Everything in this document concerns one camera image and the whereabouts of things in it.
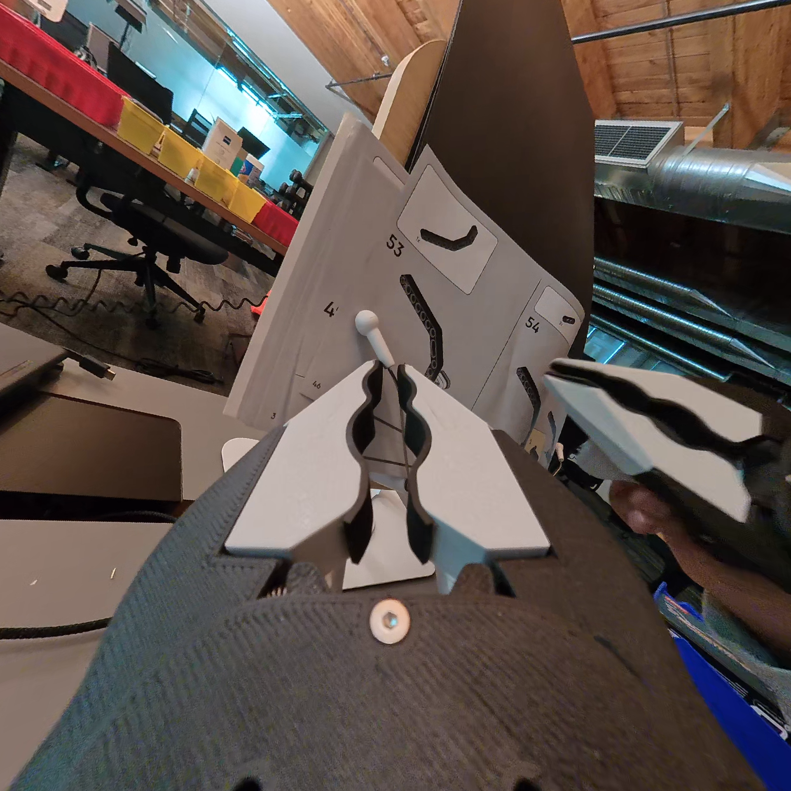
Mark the rounded wooden board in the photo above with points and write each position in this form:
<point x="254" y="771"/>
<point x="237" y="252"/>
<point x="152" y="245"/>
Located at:
<point x="414" y="92"/>

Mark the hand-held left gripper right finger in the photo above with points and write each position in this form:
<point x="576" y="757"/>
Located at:
<point x="476" y="494"/>

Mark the white cardboard box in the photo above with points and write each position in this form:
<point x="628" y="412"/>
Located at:
<point x="221" y="139"/>

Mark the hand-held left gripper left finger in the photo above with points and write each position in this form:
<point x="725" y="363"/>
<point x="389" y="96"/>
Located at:
<point x="296" y="488"/>

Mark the black desk mat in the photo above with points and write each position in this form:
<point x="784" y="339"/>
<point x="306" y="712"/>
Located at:
<point x="80" y="451"/>

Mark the long wooden table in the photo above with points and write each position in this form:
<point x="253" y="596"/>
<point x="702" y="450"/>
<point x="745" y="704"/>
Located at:
<point x="154" y="168"/>

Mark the large red bin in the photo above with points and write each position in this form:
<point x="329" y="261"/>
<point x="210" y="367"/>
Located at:
<point x="55" y="68"/>

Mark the grey laptop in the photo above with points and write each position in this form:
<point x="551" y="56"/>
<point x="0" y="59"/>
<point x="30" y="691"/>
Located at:
<point x="25" y="361"/>

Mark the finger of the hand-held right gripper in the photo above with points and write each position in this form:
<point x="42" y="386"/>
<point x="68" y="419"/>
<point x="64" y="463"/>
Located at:
<point x="680" y="469"/>
<point x="710" y="408"/>

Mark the metal air duct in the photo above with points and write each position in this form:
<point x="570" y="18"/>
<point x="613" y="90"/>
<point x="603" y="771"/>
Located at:
<point x="729" y="179"/>

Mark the small red bin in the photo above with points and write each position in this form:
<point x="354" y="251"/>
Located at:
<point x="278" y="225"/>

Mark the person's right hand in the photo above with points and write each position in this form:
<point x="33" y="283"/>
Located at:
<point x="646" y="513"/>

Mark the person's right forearm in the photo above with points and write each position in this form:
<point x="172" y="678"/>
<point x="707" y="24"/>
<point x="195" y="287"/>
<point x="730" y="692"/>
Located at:
<point x="748" y="642"/>

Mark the blue box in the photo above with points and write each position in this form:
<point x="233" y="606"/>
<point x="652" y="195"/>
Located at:
<point x="729" y="710"/>

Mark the white vent grille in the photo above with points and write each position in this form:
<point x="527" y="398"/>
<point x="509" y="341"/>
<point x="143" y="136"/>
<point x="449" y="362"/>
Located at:
<point x="633" y="142"/>

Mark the orange cone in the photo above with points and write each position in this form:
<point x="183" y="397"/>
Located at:
<point x="261" y="306"/>

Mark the yellow bin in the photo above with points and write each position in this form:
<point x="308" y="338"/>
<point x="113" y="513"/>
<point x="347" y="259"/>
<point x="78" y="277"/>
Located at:
<point x="180" y="154"/>
<point x="217" y="179"/>
<point x="141" y="127"/>
<point x="248" y="202"/>

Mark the black ceiling pipe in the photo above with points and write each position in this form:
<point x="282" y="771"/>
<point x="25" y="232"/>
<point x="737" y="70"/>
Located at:
<point x="680" y="20"/>

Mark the grey metal pipe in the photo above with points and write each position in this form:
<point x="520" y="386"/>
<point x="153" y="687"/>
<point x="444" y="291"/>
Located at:
<point x="680" y="290"/>
<point x="667" y="327"/>

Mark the lego instruction booklet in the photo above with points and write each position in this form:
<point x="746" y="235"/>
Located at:
<point x="371" y="204"/>

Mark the black divider panel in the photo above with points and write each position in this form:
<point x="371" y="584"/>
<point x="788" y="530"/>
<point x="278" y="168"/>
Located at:
<point x="507" y="123"/>

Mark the black monitor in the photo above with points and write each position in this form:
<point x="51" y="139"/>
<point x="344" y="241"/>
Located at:
<point x="139" y="83"/>

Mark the black office chair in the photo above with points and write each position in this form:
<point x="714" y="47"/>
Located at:
<point x="160" y="230"/>

